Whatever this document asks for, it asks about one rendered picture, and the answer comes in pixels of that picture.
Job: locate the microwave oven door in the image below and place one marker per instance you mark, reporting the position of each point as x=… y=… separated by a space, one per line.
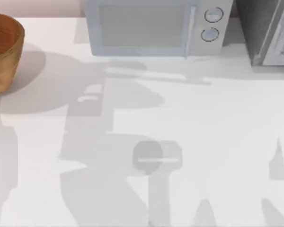
x=142 y=26

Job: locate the round microwave knob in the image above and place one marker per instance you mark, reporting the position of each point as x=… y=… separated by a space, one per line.
x=210 y=34
x=213 y=14

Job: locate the pale microwave oven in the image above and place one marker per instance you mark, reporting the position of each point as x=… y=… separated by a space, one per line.
x=223 y=23

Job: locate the brown wooden basket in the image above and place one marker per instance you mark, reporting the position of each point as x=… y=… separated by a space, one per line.
x=4 y=59

